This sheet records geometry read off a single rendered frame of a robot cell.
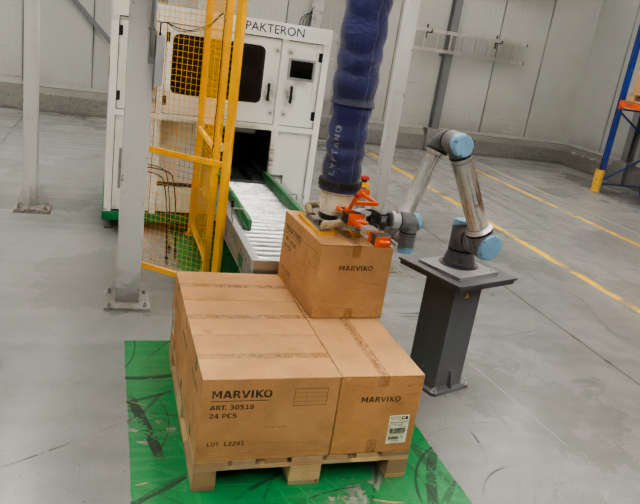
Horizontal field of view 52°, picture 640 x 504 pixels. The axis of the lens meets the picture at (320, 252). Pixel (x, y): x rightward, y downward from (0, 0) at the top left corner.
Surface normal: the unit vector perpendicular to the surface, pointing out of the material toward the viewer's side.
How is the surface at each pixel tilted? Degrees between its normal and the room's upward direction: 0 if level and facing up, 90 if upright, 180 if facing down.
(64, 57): 90
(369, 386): 90
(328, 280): 90
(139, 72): 90
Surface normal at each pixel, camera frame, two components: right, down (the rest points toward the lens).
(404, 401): 0.29, 0.34
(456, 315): 0.58, 0.33
